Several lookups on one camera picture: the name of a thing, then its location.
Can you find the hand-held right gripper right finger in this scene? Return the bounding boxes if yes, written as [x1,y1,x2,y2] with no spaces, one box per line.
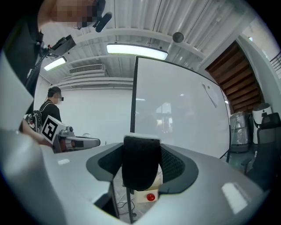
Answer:
[134,143,270,225]

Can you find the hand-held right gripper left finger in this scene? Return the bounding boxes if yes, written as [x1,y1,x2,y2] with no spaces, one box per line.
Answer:
[0,129,133,225]

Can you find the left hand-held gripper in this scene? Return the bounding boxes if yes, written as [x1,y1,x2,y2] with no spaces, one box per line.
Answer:
[40,115,101,154]

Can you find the black foam pad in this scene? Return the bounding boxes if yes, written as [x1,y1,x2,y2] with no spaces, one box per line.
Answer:
[122,133,162,191]

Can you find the person's left forearm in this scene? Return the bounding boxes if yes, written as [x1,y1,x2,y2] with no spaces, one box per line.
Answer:
[21,120,53,147]

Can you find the white board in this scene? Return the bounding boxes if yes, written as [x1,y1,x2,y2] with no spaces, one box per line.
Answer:
[109,56,232,224]

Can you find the plastic-wrapped machine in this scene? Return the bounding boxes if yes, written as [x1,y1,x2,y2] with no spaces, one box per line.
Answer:
[229,111,251,153]

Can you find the white ceiling air vent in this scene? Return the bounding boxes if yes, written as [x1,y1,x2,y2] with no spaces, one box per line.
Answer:
[68,63,104,76]

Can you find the long ceiling light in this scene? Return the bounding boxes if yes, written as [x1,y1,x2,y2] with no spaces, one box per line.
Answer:
[106,43,169,61]
[43,56,67,72]

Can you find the white robot with black face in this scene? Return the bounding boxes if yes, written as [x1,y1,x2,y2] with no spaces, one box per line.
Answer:
[252,103,273,145]

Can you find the black chest-mounted device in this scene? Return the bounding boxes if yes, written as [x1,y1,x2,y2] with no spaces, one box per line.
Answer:
[45,34,77,59]

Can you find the white paper note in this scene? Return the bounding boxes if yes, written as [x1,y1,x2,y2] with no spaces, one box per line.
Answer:
[201,80,220,109]

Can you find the person's black clothing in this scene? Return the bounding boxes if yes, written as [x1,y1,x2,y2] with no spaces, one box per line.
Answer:
[3,12,44,101]

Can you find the wooden staircase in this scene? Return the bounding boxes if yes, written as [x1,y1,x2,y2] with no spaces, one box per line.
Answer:
[205,41,265,115]

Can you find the person's head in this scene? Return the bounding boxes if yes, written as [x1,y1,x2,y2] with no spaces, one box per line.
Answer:
[37,0,106,30]

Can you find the dark round ceiling dome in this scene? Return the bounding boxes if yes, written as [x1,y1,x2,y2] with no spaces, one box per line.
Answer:
[172,32,184,44]

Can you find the black stair railing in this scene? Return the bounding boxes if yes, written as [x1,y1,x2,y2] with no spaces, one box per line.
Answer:
[269,51,281,73]

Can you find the black head camera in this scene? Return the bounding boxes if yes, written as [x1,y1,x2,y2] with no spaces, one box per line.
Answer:
[92,12,113,33]

